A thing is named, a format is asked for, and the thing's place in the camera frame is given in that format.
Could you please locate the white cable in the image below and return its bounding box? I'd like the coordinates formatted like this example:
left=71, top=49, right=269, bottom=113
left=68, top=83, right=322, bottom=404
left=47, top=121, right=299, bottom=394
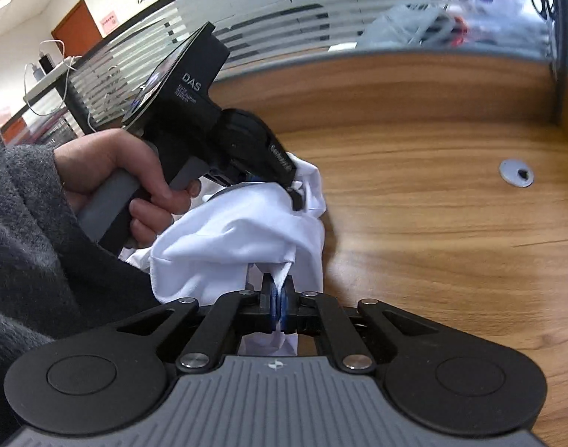
left=23, top=39, right=99, bottom=133

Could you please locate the brown door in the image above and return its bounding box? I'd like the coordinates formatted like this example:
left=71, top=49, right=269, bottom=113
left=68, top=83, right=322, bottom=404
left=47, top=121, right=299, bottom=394
left=51, top=0, right=103, bottom=55

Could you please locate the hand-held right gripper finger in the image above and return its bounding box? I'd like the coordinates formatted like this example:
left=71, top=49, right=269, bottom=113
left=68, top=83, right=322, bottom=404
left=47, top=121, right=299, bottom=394
left=280, top=276, right=440, bottom=373
left=117, top=274, right=278, bottom=373

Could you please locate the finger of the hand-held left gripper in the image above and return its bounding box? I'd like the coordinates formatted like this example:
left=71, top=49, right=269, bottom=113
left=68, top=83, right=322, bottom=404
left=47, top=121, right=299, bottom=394
left=286, top=185, right=306, bottom=212

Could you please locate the person's left hand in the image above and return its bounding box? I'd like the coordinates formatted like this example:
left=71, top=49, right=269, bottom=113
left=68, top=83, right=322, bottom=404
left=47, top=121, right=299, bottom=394
left=54, top=129, right=203, bottom=247

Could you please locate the frosted striped glass partition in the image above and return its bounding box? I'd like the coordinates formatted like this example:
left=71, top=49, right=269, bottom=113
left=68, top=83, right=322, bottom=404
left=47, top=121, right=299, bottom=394
left=23, top=0, right=568, bottom=143

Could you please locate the grey desk cable grommet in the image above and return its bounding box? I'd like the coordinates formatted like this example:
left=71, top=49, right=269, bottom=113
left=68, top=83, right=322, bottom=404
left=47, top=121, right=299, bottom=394
left=499, top=158, right=535, bottom=189

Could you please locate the dark partition post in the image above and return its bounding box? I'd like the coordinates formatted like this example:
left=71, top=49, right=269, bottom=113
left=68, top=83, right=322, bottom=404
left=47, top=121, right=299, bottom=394
left=546, top=0, right=568, bottom=127

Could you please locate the white collared shirt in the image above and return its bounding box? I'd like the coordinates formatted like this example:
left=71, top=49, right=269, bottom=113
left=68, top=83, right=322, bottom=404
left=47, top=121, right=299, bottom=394
left=121, top=151, right=330, bottom=359

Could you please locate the person's left forearm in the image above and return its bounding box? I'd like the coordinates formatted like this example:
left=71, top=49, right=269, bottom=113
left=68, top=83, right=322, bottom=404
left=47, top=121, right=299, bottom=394
left=0, top=123, right=166, bottom=447

